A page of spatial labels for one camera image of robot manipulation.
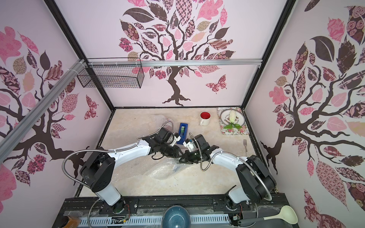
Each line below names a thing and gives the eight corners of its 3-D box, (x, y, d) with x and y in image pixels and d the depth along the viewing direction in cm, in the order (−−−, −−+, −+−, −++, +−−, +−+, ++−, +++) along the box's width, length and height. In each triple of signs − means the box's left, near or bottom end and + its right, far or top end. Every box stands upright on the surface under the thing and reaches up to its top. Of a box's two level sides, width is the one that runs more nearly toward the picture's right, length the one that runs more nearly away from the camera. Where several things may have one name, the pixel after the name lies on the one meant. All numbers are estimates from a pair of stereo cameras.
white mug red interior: (200, 127, 109) (200, 121, 103) (199, 118, 116) (200, 111, 110) (210, 127, 109) (212, 121, 103) (209, 117, 116) (210, 111, 110)
